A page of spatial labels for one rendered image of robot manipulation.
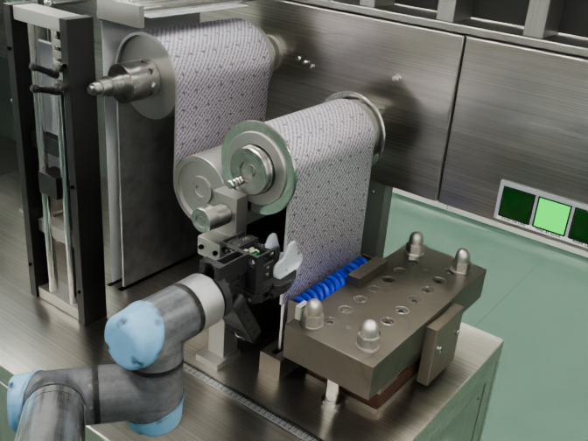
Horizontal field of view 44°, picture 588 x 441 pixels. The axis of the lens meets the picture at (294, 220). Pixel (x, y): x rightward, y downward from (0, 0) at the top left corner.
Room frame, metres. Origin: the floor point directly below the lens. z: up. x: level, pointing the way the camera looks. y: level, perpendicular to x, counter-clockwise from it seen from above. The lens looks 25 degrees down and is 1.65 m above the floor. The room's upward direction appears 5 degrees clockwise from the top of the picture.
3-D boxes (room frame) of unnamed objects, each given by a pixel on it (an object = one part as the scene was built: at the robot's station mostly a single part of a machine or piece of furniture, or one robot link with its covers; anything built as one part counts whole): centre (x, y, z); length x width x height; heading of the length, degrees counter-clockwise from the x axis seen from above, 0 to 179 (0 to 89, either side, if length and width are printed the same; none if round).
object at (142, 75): (1.15, 0.28, 1.34); 0.06 x 0.06 x 0.06; 55
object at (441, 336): (1.01, -0.26, 0.97); 0.10 x 0.03 x 0.11; 145
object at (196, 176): (1.20, 0.09, 1.18); 0.26 x 0.12 x 0.12; 145
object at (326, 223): (1.09, -0.06, 1.12); 0.23 x 0.01 x 0.18; 145
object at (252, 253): (0.90, 0.08, 1.13); 0.12 x 0.08 x 0.09; 145
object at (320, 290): (1.08, -0.08, 1.03); 0.21 x 0.04 x 0.03; 145
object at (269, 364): (1.09, -0.06, 0.92); 0.28 x 0.04 x 0.04; 145
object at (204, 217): (0.98, 0.13, 1.18); 0.04 x 0.02 x 0.04; 55
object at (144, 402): (0.77, 0.18, 1.02); 0.11 x 0.08 x 0.11; 107
